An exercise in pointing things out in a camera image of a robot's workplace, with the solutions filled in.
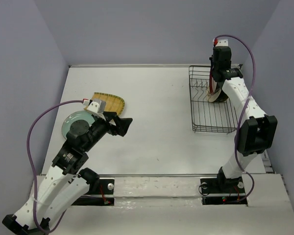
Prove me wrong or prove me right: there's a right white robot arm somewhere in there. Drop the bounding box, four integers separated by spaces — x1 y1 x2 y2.
209 46 277 192

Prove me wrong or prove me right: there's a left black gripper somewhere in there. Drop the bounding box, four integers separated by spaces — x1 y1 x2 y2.
84 111 133 151

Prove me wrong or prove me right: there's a cream plate black brushstroke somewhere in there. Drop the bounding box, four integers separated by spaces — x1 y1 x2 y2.
207 89 228 103

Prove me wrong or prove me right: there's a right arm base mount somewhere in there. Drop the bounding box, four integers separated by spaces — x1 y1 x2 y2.
198 177 247 205

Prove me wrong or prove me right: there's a black wire dish rack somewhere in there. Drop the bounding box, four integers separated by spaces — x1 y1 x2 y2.
189 65 238 134

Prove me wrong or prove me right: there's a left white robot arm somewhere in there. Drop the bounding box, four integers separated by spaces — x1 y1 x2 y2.
2 112 133 235

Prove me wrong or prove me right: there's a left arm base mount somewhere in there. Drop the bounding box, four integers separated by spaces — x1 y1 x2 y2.
72 178 115 206

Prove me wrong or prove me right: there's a yellow bamboo woven plate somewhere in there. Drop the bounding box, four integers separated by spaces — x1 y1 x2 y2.
92 92 125 116

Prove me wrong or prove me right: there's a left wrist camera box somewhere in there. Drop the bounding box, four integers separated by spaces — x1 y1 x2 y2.
86 99 106 115

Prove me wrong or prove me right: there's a red rimmed beige plate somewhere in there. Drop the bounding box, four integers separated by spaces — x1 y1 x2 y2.
209 56 217 95

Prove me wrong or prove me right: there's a light green round plate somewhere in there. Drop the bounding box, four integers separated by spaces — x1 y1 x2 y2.
61 110 95 140

